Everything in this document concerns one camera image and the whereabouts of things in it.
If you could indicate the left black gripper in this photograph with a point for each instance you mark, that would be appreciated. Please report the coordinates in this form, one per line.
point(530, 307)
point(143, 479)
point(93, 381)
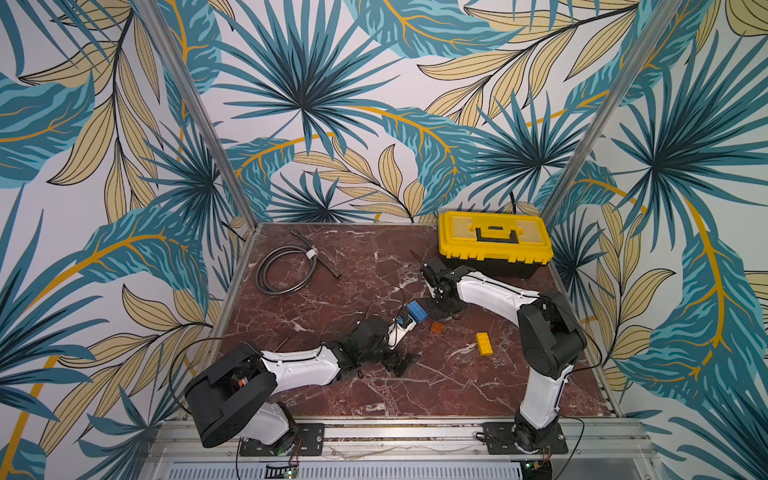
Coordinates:
point(393, 366)

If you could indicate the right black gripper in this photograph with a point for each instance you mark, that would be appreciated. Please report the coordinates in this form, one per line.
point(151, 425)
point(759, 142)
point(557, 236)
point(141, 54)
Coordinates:
point(432, 271)

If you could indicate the long light blue lego brick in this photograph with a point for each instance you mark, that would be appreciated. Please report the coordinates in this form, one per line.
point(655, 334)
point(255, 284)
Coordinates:
point(416, 312)

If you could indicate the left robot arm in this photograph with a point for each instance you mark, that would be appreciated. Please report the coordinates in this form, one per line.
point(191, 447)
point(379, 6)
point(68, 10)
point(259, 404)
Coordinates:
point(231, 398)

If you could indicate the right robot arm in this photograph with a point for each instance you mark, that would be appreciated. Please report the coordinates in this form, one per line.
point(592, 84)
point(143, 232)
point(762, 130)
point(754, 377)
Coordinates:
point(552, 341)

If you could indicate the yellow lego brick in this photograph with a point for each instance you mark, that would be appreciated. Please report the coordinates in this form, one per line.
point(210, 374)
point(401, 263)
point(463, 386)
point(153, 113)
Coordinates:
point(484, 344)

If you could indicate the yellow black toolbox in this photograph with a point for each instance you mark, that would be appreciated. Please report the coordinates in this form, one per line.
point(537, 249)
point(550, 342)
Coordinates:
point(505, 245)

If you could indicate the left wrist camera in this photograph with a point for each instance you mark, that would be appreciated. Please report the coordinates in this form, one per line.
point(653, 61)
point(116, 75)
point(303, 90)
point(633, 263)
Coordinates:
point(397, 331)

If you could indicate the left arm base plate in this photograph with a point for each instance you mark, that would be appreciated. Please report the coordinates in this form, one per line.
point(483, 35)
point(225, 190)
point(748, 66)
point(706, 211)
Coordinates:
point(304, 440)

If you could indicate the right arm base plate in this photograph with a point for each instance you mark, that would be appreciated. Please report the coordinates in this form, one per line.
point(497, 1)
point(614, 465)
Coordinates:
point(508, 438)

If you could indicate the aluminium front rail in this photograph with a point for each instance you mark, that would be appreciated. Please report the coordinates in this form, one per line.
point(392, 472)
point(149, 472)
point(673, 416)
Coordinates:
point(412, 448)

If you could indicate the right aluminium frame post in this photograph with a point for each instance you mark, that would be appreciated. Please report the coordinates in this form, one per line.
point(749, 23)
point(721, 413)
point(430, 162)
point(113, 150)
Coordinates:
point(636, 60)

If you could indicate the aluminium frame post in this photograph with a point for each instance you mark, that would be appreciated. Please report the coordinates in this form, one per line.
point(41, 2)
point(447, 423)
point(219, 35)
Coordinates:
point(636, 60)
point(160, 33)

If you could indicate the left aluminium frame post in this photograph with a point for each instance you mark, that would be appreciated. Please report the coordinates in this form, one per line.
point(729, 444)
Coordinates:
point(160, 33)

